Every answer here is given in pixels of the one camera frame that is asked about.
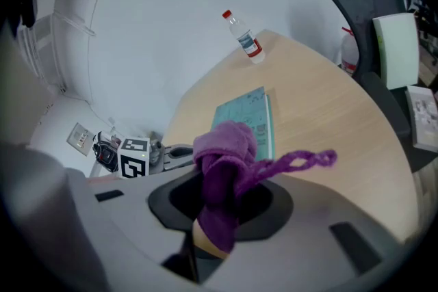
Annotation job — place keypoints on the large clear plastic jug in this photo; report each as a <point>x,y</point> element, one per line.
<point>349,54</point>

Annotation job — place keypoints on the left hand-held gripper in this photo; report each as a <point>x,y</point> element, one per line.
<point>133,160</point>

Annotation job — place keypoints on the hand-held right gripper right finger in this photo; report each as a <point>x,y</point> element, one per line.
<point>308,249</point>

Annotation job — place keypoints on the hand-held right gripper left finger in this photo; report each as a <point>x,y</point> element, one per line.
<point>130,225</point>

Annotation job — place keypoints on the teal book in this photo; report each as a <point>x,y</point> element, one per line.
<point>246,109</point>

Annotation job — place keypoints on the clear red-capped water bottle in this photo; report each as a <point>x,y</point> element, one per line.
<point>248,41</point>

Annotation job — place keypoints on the white wall socket panel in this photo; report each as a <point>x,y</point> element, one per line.
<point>80,139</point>

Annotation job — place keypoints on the purple cloth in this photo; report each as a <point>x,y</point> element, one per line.
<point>222,154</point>

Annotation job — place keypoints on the white cardboard box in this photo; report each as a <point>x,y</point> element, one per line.
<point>397,48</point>

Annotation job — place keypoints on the white air conditioner unit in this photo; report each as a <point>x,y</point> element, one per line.
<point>41,51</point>

